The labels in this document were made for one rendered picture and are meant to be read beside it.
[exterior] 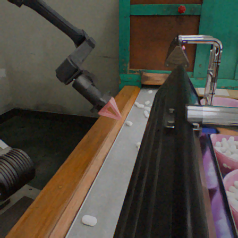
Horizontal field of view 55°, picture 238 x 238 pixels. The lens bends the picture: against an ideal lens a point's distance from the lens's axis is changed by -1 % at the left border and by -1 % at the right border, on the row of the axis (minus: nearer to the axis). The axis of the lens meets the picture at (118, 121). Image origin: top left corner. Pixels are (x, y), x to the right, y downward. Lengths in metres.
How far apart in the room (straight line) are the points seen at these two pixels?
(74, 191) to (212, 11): 1.27
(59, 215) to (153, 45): 1.24
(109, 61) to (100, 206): 2.05
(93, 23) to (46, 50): 0.65
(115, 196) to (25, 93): 2.63
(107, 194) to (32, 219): 0.20
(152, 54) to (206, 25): 0.36
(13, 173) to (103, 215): 0.31
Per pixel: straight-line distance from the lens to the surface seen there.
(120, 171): 0.76
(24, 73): 3.10
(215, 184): 0.19
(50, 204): 0.63
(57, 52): 2.79
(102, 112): 0.82
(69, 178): 0.70
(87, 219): 0.59
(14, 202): 1.13
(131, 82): 1.63
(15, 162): 0.80
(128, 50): 1.59
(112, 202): 0.65
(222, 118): 0.19
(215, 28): 1.58
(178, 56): 0.78
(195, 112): 0.19
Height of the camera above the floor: 1.18
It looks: 24 degrees down
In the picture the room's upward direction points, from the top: straight up
